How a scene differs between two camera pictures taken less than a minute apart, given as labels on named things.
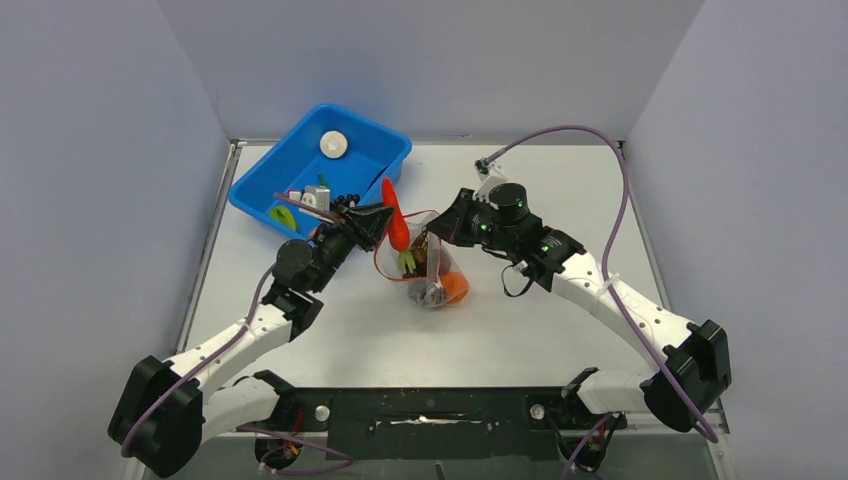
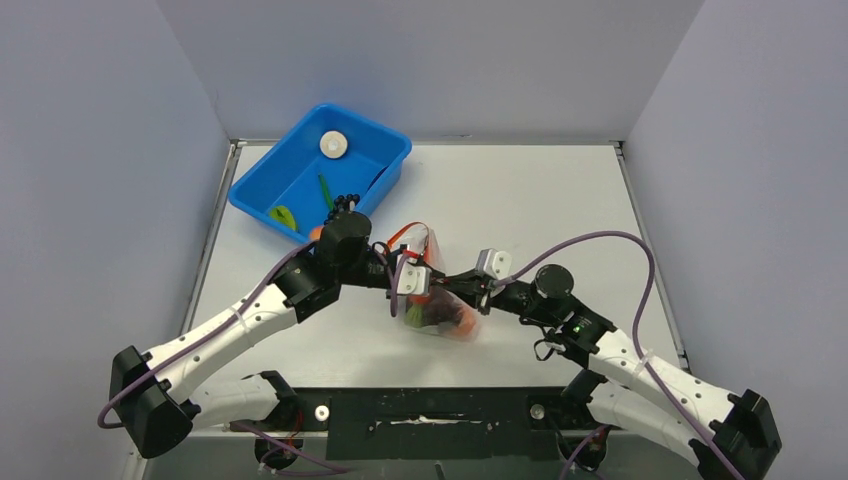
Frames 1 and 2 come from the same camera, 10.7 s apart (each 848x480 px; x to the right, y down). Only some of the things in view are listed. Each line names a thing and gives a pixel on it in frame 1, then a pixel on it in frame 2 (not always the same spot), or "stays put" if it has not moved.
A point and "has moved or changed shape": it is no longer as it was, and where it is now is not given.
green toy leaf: (282, 214) stays put
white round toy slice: (333, 144) stays put
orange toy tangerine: (455, 286) has moved or changed shape
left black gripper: (363, 229) → (403, 246)
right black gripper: (452, 226) → (473, 287)
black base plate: (441, 423) stays put
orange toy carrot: (397, 224) → (414, 315)
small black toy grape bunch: (345, 200) stays put
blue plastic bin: (333, 147) stays put
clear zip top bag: (435, 282) has moved or changed shape
